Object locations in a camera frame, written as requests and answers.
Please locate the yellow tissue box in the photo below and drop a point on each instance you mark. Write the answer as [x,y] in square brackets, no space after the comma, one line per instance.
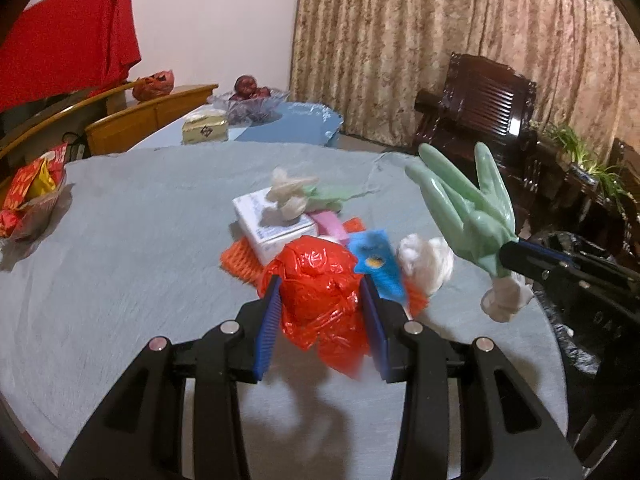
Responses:
[205,130]

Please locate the red cloth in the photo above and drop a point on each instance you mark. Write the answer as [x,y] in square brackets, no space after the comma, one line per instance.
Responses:
[65,45]

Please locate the dark wooden side table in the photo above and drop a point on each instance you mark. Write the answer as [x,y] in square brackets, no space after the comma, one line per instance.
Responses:
[555,180]

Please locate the small white tissue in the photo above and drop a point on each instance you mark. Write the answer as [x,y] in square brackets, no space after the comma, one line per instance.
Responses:
[505,297]

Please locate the glass fruit bowl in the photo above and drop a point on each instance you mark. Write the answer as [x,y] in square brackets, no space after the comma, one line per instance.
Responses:
[250,110]

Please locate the large crumpled white tissue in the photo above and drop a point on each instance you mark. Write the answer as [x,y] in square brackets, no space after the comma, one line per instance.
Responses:
[430,260]

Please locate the pale green glove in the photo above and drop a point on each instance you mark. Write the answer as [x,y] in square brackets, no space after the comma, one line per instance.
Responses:
[330,195]

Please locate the blue tablecloth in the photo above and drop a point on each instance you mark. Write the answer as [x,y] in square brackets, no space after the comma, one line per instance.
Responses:
[300,125]

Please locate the small dark red fruit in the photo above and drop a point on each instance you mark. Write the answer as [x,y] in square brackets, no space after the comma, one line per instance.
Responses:
[263,92]

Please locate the potted green plant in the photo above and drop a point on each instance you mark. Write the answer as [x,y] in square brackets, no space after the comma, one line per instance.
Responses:
[582,160]

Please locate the red patterned snack packet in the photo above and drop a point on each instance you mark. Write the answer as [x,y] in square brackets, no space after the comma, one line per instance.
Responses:
[22,182]

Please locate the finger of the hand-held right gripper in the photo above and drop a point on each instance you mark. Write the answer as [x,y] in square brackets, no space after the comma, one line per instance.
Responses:
[530,262]
[550,252]

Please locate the red plastic bag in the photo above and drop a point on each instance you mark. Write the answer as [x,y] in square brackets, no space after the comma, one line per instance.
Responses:
[320,285]

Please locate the green rubber glove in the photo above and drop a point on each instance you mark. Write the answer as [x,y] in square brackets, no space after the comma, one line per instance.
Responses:
[470,220]

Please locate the dark wooden slatted armchair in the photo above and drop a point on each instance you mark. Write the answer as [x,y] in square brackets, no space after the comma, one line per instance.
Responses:
[480,95]

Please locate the glass snack bowl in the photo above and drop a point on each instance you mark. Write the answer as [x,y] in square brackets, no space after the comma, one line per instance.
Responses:
[37,215]

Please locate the grey tablecloth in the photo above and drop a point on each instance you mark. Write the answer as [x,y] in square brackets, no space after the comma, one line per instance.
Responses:
[150,260]

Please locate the white cardboard box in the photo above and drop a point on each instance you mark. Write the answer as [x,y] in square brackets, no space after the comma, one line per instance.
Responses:
[260,230]

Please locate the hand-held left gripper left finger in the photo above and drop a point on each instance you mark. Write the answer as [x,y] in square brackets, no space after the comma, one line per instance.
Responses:
[267,325]

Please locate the blue snack packet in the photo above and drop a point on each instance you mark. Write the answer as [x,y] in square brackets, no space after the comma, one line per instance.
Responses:
[375,260]

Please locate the yellow snack packet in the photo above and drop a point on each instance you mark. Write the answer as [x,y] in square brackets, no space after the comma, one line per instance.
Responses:
[42,180]

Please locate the dark red apple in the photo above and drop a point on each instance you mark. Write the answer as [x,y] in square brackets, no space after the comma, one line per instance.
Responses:
[245,87]

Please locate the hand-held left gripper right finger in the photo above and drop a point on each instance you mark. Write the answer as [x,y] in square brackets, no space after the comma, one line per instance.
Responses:
[375,330]

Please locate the orange plastic bag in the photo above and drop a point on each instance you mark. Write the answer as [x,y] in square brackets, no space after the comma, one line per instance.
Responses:
[152,86]

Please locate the pink face mask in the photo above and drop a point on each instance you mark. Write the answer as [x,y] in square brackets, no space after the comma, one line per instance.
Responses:
[327,222]

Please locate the black-lined trash bin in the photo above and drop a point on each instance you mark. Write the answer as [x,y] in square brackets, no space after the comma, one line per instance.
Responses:
[575,357]

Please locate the beige patterned curtain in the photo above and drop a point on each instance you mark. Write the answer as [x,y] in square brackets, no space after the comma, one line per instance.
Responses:
[400,35]

